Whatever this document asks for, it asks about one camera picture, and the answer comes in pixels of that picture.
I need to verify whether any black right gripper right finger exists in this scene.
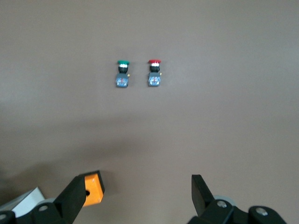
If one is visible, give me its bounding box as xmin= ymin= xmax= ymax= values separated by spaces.
xmin=188 ymin=174 xmax=249 ymax=224

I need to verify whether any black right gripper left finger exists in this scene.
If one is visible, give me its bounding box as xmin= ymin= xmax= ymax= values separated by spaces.
xmin=30 ymin=176 xmax=87 ymax=224

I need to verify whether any red mushroom push button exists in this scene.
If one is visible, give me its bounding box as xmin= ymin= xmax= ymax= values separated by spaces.
xmin=147 ymin=59 xmax=162 ymax=87

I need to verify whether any white drawer cabinet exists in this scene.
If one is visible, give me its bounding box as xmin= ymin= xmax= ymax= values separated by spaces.
xmin=0 ymin=188 xmax=46 ymax=217

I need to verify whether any green mushroom push button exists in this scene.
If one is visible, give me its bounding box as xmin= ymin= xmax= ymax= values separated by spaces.
xmin=115 ymin=59 xmax=130 ymax=89

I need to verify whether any orange button enclosure box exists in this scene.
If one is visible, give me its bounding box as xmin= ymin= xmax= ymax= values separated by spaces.
xmin=78 ymin=170 xmax=106 ymax=208

